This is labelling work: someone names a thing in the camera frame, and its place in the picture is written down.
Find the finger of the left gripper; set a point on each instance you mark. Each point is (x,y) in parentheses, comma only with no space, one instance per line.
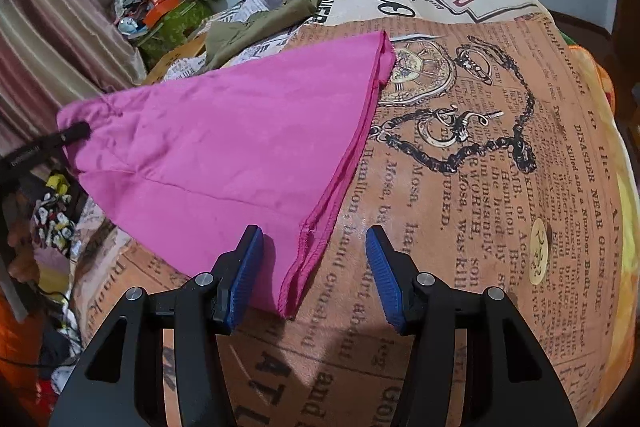
(37,152)

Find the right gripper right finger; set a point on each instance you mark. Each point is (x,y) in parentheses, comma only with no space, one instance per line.
(509,380)

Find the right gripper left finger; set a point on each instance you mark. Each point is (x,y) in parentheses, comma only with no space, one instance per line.
(119,378)

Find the pink pants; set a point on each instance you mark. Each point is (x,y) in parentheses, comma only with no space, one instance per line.
(184,166)

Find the striped pink curtain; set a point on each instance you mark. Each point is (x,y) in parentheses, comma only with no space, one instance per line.
(53,53)

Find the wooden lap desk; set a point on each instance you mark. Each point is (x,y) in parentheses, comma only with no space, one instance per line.
(190,49)

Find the orange box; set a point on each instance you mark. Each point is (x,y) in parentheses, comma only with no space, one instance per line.
(158,11)

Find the olive green pants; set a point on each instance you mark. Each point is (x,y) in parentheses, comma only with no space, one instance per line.
(225,40)

